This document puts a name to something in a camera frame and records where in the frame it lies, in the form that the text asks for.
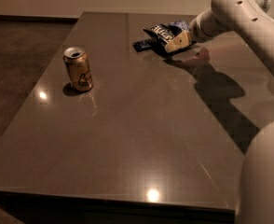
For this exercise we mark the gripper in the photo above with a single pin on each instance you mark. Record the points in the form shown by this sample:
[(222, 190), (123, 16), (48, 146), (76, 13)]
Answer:
[(197, 32)]

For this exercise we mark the blue chip bag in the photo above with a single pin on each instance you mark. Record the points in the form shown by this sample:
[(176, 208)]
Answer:
[(160, 35)]

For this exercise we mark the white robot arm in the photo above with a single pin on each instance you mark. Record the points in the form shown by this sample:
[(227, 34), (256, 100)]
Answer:
[(249, 19)]

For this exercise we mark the gold soda can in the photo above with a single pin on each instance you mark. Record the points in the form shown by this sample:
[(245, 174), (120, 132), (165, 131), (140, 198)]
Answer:
[(77, 65)]

